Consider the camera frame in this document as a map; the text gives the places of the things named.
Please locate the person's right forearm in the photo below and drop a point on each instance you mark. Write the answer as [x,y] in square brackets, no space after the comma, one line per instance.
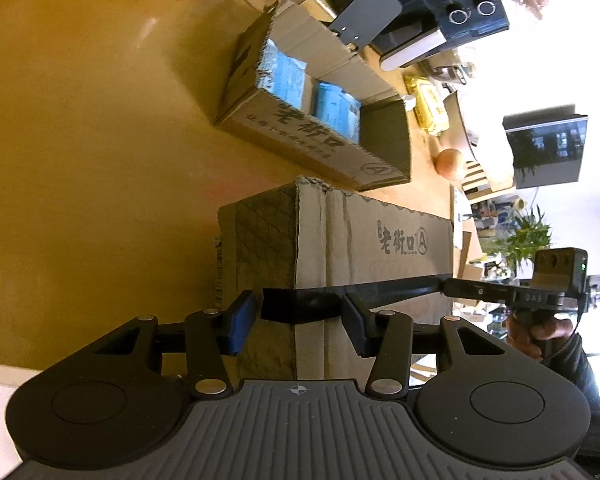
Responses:
[585,385]

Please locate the blue snack packet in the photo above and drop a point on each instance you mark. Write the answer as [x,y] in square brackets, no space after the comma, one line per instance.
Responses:
[280,75]
[337,110]

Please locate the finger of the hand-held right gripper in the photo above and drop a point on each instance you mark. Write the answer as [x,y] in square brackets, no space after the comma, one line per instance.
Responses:
[480,291]

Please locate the apple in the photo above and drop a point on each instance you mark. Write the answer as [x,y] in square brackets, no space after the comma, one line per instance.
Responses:
[450,165]

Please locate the wooden desktop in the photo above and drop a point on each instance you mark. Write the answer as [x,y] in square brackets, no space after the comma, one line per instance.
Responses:
[105,160]

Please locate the cardboard box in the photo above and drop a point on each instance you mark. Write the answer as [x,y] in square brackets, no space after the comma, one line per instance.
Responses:
[300,135]
[330,230]

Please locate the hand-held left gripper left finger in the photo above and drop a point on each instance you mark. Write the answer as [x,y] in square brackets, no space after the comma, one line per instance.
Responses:
[240,320]

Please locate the green potted plant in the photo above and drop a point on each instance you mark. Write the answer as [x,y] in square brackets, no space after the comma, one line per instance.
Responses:
[525,240]

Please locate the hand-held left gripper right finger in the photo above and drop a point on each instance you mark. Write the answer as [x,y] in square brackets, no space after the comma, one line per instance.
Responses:
[355,325]

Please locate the person's right hand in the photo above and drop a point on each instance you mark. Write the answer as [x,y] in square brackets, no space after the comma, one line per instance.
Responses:
[540,332]

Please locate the black television screen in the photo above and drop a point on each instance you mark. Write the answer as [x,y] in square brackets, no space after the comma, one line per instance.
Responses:
[545,150]

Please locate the wooden chair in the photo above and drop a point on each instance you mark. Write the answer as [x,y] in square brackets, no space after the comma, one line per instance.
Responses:
[475,175]

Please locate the yellow wet wipes pack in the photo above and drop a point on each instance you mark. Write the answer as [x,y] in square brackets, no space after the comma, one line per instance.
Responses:
[427,102]

